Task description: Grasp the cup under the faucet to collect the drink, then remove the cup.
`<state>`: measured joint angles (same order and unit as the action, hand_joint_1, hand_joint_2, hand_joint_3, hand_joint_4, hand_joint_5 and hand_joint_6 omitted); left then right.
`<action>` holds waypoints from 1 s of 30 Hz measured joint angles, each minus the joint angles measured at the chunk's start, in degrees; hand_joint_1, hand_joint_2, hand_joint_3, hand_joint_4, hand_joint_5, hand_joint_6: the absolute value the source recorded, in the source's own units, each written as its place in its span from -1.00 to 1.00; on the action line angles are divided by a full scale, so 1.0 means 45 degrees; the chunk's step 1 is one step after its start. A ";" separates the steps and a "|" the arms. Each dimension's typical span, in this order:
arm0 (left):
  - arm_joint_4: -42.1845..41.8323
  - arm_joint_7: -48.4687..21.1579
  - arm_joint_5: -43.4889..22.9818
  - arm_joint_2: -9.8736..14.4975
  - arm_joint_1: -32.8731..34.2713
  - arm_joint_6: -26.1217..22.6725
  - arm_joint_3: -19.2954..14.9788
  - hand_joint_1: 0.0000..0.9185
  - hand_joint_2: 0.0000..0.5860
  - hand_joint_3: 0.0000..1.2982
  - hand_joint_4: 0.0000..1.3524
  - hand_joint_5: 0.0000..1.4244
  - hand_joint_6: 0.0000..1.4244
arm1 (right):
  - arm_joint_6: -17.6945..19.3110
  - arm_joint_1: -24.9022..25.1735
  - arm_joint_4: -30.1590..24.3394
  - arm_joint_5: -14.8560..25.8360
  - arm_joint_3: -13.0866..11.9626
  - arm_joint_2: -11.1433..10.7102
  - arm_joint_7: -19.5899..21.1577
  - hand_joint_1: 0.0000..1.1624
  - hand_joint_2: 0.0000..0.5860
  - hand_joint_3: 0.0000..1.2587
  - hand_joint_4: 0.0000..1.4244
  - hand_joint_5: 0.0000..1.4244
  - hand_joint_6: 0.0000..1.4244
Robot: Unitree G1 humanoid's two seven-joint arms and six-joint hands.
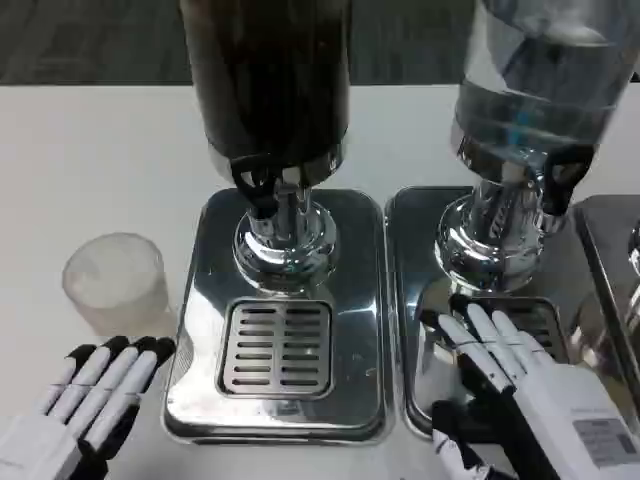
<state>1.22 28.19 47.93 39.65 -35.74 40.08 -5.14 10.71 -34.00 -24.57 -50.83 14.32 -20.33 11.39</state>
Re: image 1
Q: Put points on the dark coffee drink dispenser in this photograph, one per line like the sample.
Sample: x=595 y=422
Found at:
x=270 y=75

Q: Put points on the clear water drink dispenser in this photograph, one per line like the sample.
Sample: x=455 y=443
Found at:
x=525 y=115

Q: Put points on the chrome dispenser stand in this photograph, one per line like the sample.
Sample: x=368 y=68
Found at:
x=636 y=260

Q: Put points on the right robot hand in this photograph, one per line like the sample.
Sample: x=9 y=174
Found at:
x=550 y=400

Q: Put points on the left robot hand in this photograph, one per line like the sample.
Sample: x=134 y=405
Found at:
x=65 y=435

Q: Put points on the slotted steel drip grid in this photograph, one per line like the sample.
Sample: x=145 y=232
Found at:
x=277 y=345
x=545 y=325

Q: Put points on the steel drip tray base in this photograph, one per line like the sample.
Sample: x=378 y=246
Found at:
x=415 y=240
x=610 y=240
x=200 y=300

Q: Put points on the clear ribbed glass cup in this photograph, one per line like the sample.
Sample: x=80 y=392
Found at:
x=115 y=280

